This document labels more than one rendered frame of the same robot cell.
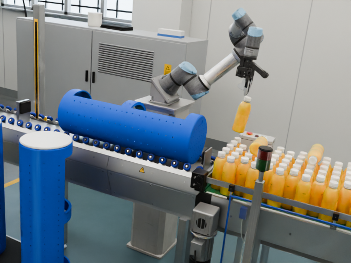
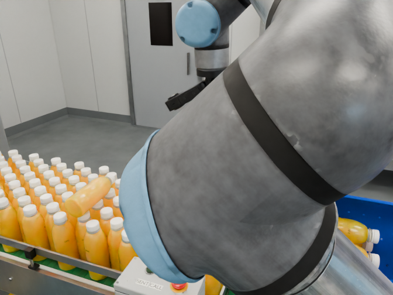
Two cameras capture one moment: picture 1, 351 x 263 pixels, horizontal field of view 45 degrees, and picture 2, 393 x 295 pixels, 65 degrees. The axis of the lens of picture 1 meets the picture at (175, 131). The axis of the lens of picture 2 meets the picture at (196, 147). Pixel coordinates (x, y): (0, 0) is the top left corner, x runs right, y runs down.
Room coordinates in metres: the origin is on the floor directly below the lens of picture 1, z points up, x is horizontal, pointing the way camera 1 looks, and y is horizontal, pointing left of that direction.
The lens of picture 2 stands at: (2.99, -0.44, 1.69)
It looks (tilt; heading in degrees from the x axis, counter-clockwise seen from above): 24 degrees down; 177
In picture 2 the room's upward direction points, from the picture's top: straight up
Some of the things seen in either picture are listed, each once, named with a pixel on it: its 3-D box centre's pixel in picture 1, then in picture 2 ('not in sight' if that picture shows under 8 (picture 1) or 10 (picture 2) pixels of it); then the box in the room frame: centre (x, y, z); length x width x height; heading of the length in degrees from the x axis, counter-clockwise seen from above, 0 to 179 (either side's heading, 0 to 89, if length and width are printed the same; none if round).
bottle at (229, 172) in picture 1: (228, 176); not in sight; (2.02, -0.29, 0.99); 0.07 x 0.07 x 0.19
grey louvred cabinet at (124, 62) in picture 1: (104, 93); not in sight; (4.65, 0.84, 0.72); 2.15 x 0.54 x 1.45; 64
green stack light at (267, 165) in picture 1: (262, 163); not in sight; (1.76, -0.40, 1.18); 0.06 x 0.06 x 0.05
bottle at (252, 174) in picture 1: (252, 182); not in sight; (1.97, -0.41, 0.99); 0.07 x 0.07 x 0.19
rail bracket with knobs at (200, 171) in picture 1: (199, 180); not in sight; (2.04, -0.15, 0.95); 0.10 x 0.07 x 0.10; 157
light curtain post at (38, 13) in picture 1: (39, 118); not in sight; (3.13, 1.06, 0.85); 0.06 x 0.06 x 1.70; 67
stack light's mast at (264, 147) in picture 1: (262, 164); not in sight; (1.76, -0.40, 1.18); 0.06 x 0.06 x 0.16
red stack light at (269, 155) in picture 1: (264, 154); not in sight; (1.76, -0.40, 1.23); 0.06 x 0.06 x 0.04
